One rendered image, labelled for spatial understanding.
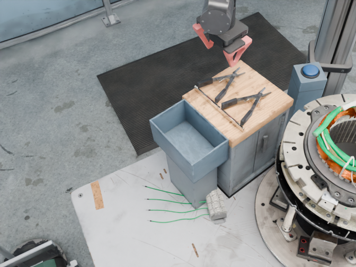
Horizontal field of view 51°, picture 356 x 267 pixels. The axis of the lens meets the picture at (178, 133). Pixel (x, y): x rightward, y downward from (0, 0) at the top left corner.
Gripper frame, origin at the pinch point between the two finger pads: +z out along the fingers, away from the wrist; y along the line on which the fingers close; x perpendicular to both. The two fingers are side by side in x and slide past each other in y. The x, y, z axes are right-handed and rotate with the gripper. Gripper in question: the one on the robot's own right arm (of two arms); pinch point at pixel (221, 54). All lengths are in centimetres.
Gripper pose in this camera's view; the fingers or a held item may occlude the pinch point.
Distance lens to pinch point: 90.6
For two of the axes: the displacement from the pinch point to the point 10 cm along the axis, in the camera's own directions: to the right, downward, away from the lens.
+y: 6.0, 6.3, -4.9
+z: 0.9, 5.6, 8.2
